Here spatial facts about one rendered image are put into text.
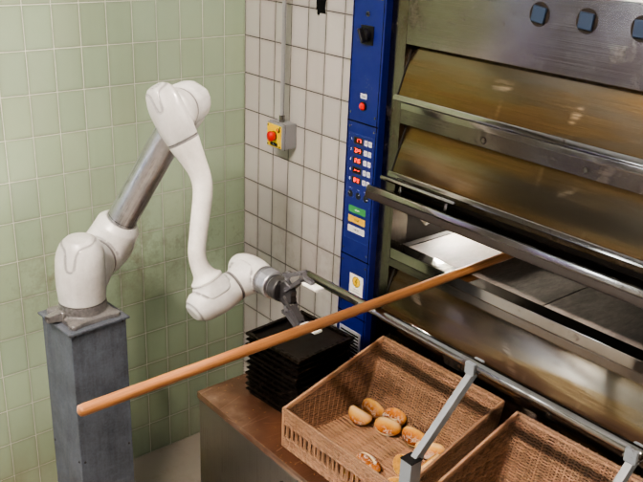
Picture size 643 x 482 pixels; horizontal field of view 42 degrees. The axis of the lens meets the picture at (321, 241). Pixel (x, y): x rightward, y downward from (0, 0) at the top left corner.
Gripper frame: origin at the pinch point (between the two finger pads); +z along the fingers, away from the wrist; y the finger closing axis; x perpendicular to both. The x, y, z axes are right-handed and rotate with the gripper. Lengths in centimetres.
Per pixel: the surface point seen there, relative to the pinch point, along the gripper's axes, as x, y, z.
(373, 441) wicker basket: -31, 61, -3
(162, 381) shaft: 56, 0, 8
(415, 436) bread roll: -39, 56, 8
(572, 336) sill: -55, 4, 50
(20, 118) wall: 39, -37, -116
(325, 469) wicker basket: -6, 58, 1
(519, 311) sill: -55, 3, 31
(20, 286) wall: 45, 25, -116
